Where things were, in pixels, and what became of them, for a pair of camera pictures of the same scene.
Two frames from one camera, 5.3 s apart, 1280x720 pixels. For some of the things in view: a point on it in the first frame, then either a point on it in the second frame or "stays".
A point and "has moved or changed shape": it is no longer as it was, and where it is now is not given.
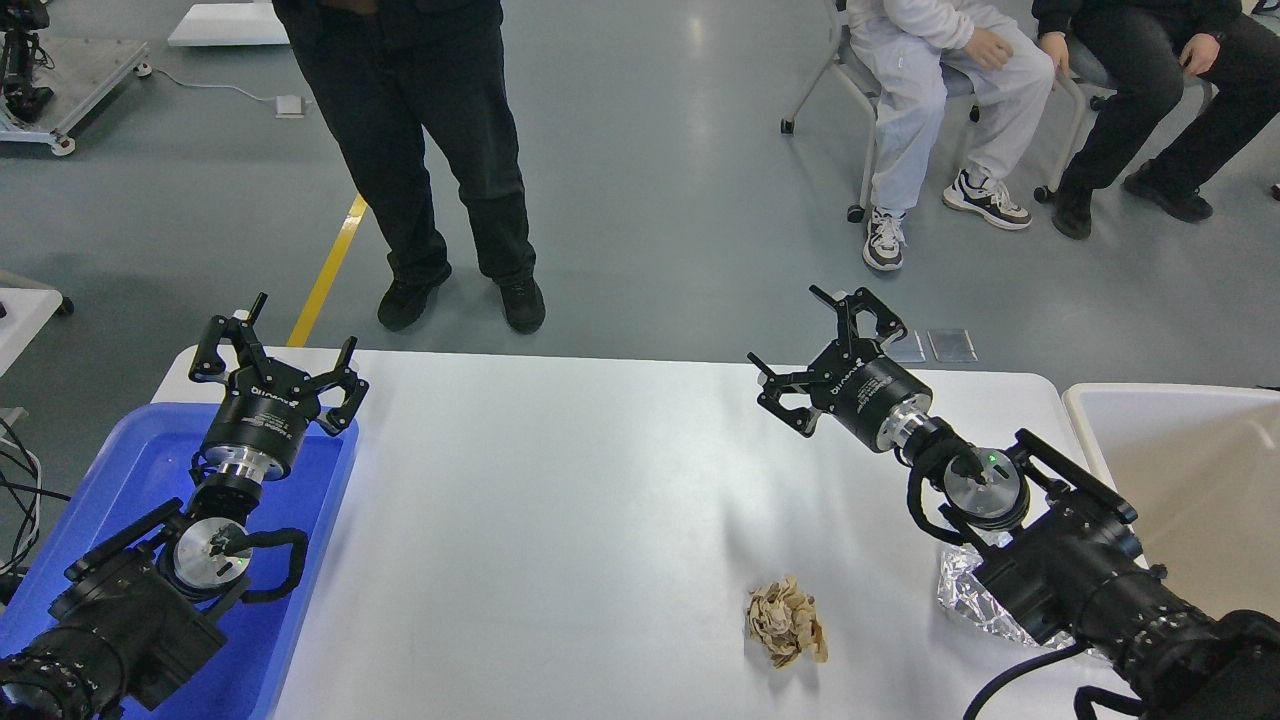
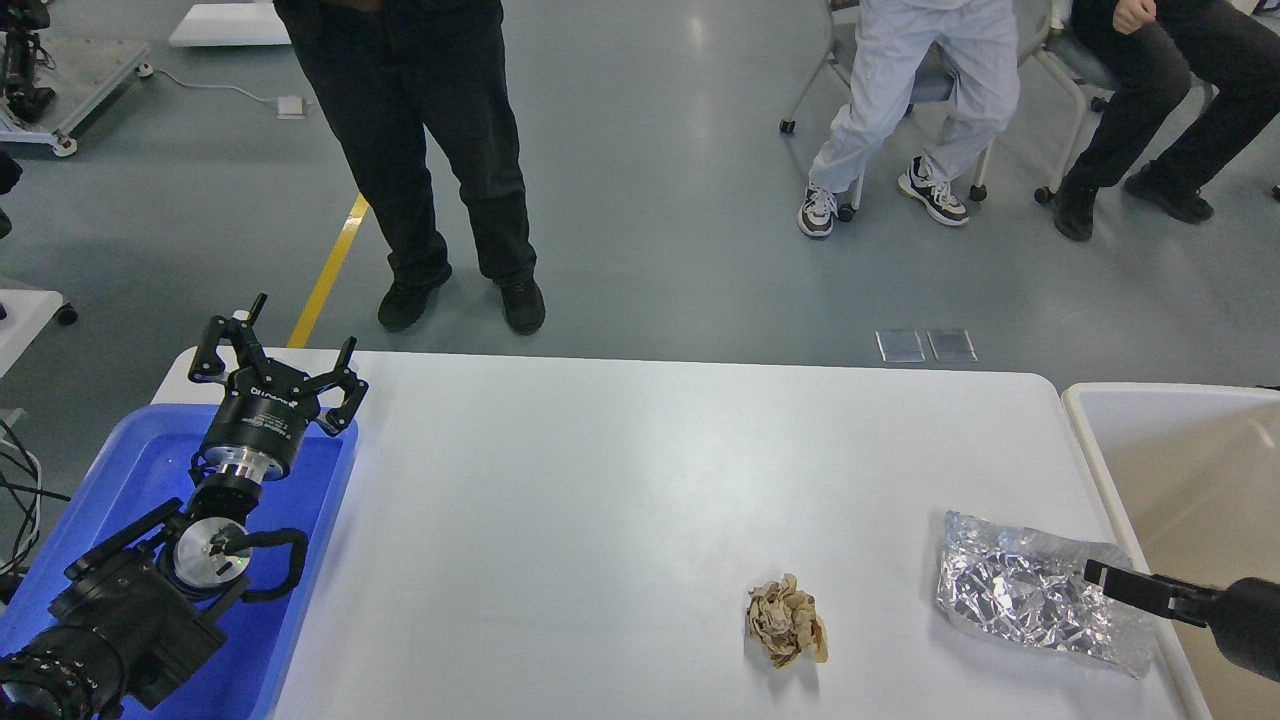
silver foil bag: x=962 y=589 has moved or changed shape
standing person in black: x=385 y=71 stays
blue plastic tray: x=142 y=464 stays
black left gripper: x=262 y=420 stays
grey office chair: x=958 y=82 → x=935 y=84
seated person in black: x=1192 y=78 stays
